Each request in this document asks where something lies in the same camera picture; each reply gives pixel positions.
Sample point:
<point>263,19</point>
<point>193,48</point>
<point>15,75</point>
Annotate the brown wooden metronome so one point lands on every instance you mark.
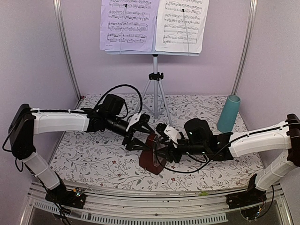
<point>147,158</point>

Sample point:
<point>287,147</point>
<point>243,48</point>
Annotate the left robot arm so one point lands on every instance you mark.
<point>29,122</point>

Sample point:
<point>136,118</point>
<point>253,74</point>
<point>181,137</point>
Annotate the aluminium frame post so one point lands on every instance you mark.
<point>65,47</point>
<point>246,45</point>

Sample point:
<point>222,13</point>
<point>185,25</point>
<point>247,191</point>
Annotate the left aluminium frame post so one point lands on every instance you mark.
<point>65,47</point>

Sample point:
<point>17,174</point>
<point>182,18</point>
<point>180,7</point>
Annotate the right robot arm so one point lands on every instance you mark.
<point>200,140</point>

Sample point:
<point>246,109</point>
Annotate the white sheet music page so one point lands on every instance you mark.
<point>180,26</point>

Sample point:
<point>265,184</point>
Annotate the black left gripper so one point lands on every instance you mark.
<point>128,139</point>

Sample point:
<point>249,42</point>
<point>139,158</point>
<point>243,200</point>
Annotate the floral patterned table mat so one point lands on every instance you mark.
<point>99,159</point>

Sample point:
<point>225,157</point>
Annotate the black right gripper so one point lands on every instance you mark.
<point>171,155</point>

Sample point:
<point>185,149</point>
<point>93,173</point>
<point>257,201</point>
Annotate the teal cup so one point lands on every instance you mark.
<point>229,113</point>

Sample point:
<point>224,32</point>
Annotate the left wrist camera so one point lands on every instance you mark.
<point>136,119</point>

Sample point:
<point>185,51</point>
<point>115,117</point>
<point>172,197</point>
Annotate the aluminium base frame rail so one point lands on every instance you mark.
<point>112,206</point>

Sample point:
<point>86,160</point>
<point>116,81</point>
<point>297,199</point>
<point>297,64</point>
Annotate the right aluminium frame post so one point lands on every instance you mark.
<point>246,45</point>

